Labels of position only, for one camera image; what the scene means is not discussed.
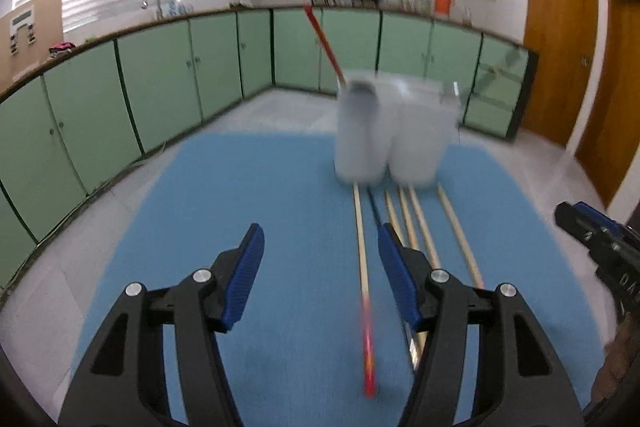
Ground plain wooden chopstick three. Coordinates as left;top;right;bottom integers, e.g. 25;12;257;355
409;186;442;269

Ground plain wooden chopstick two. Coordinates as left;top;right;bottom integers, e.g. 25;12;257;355
397;186;420;251

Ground red-topped wooden chopstick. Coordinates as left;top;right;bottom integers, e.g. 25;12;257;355
303;4;346;86

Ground plain wooden chopstick four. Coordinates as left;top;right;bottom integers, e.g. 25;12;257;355
437;184;485;289

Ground green lower kitchen cabinets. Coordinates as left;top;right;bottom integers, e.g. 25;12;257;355
1;6;539;286

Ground right hand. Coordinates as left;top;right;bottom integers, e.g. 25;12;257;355
591;314;639;403

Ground wooden door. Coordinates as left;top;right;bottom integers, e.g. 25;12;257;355
523;0;599;146
576;0;639;205

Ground blue table mat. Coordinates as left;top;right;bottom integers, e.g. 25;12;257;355
78;132;603;426

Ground metal spoon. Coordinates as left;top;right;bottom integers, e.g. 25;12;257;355
440;82;460;104

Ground white two-compartment utensil holder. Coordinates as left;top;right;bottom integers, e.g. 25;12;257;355
334;69;469;187

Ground glass jars on counter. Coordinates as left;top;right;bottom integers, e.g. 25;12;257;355
383;0;473;27

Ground pink cloth on counter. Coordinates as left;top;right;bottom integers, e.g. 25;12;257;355
49;41;75;58

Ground cardboard box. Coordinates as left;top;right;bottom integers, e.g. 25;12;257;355
1;0;63;89

